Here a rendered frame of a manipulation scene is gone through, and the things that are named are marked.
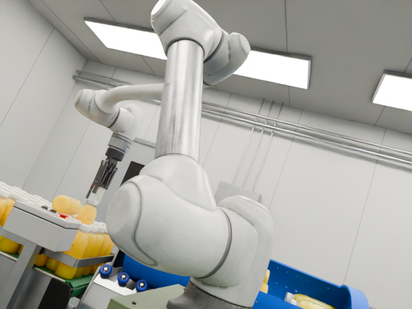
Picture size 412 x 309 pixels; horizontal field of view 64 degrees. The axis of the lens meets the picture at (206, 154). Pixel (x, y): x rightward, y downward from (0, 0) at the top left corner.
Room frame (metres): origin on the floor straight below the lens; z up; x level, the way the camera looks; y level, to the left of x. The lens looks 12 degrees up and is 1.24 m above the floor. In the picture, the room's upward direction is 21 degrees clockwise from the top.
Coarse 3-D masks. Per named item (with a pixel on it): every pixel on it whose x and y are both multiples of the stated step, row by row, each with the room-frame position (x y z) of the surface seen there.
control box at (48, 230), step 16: (16, 208) 1.14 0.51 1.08; (32, 208) 1.13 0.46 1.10; (16, 224) 1.14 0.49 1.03; (32, 224) 1.13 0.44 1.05; (48, 224) 1.12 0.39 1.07; (64, 224) 1.11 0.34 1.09; (80, 224) 1.20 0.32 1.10; (32, 240) 1.12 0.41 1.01; (48, 240) 1.12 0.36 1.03; (64, 240) 1.14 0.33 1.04
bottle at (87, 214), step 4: (88, 204) 1.39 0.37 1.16; (92, 204) 1.38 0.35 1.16; (84, 208) 1.37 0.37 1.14; (88, 208) 1.37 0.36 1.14; (92, 208) 1.38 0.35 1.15; (80, 212) 1.37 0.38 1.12; (84, 212) 1.37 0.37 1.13; (88, 212) 1.37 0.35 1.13; (92, 212) 1.37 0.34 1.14; (96, 212) 1.40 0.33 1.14; (80, 216) 1.37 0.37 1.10; (84, 216) 1.36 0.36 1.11; (88, 216) 1.37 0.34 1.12; (92, 216) 1.38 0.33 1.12; (80, 220) 1.37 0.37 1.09; (84, 220) 1.37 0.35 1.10; (88, 220) 1.37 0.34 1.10; (92, 220) 1.38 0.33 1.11; (88, 224) 1.38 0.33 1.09
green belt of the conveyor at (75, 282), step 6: (48, 270) 1.28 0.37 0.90; (84, 276) 1.39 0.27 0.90; (90, 276) 1.43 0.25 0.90; (66, 282) 1.25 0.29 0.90; (72, 282) 1.26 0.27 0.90; (78, 282) 1.30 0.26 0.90; (84, 282) 1.34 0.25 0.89; (72, 288) 1.24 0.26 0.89; (78, 288) 1.28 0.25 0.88; (84, 288) 1.33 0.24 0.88; (72, 294) 1.25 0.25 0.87; (78, 294) 1.32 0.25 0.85
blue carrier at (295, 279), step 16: (128, 256) 1.29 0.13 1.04; (128, 272) 1.32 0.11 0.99; (144, 272) 1.29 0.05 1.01; (160, 272) 1.27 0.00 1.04; (272, 272) 1.43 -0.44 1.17; (288, 272) 1.40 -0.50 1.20; (304, 272) 1.36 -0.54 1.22; (272, 288) 1.46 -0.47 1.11; (288, 288) 1.44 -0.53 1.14; (304, 288) 1.42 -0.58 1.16; (320, 288) 1.39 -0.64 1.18; (336, 288) 1.35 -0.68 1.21; (352, 288) 1.26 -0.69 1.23; (256, 304) 1.20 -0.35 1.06; (272, 304) 1.19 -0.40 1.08; (288, 304) 1.18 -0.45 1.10; (336, 304) 1.40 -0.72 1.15; (352, 304) 1.18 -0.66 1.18
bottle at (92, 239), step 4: (92, 232) 1.34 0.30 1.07; (96, 232) 1.36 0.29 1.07; (92, 236) 1.33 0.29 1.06; (96, 236) 1.36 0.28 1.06; (92, 240) 1.33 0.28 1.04; (88, 244) 1.32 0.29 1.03; (92, 244) 1.33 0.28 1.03; (88, 248) 1.33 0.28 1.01; (92, 248) 1.34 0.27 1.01; (88, 252) 1.33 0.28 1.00; (84, 256) 1.33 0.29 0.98; (88, 256) 1.34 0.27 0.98; (80, 268) 1.33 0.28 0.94; (84, 268) 1.35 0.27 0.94; (76, 272) 1.32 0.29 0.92; (80, 272) 1.34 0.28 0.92; (76, 276) 1.33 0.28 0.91; (80, 276) 1.35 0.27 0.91
